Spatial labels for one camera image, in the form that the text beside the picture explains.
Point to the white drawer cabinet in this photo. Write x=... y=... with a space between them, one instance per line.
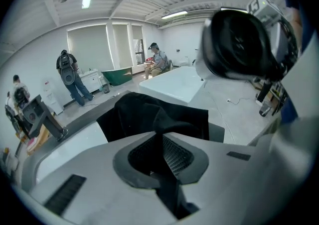
x=89 y=80

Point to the red book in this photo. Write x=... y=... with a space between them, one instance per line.
x=32 y=143

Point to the wooden coffee table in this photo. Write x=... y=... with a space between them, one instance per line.
x=43 y=133

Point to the black sink faucet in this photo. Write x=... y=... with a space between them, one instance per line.
x=47 y=119

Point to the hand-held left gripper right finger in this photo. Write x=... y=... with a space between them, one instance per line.
x=236 y=181

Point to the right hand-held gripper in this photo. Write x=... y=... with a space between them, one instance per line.
x=265 y=5

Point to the white water dispenser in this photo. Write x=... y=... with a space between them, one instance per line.
x=53 y=99

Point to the wooden chair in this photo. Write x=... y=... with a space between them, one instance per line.
x=169 y=66

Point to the black hair dryer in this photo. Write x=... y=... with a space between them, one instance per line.
x=236 y=44

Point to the grey window blind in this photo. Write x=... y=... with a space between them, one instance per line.
x=89 y=44
x=122 y=44

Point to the white bathtub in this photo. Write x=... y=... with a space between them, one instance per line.
x=174 y=84

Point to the black cloth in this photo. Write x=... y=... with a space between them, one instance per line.
x=139 y=117

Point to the person's right forearm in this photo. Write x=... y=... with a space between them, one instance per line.
x=296 y=22

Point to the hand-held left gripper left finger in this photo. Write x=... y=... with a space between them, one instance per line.
x=94 y=194

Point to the black round backpack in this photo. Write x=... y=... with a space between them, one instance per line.
x=66 y=69
x=19 y=97

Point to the black waste bin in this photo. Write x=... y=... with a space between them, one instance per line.
x=106 y=88

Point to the red bag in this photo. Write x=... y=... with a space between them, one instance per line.
x=150 y=60

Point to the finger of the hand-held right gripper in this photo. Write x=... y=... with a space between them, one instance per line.
x=201 y=67

